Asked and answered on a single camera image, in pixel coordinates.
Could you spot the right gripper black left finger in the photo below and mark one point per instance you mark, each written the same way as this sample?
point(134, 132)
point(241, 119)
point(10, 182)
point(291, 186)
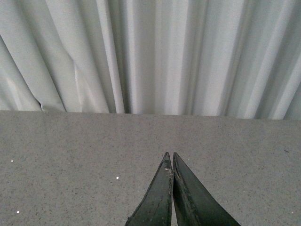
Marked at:
point(155, 209)

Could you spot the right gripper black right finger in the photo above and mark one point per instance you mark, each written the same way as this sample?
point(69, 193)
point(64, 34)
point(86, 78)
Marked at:
point(194, 205)

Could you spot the white curtain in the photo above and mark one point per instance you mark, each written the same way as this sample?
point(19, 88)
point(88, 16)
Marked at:
point(236, 58)

